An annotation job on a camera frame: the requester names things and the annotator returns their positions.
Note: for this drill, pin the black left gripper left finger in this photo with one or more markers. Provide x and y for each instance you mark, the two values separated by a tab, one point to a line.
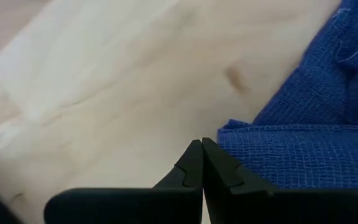
166	205

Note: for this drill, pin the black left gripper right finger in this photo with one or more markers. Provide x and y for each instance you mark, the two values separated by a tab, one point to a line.
259	205

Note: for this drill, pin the blue cohesive bandage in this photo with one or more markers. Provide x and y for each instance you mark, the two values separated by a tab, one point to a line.
306	149

